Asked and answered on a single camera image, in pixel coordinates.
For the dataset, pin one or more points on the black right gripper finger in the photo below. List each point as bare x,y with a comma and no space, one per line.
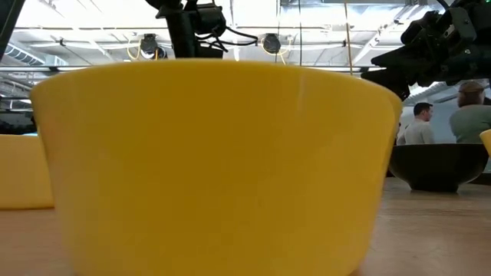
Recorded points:
395,80
403,59

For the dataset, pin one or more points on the patterned ceramic mini bowl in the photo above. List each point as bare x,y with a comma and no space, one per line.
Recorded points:
437,165

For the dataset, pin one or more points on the yellow mini bowl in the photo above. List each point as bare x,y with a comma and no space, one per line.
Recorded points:
215,172
23,172
487,140

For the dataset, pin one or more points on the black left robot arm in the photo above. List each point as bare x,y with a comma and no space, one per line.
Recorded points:
184,34

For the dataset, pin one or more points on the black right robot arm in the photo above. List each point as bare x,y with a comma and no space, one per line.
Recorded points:
484,38

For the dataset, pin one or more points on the person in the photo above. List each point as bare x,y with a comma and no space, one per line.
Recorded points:
472,122
420,132

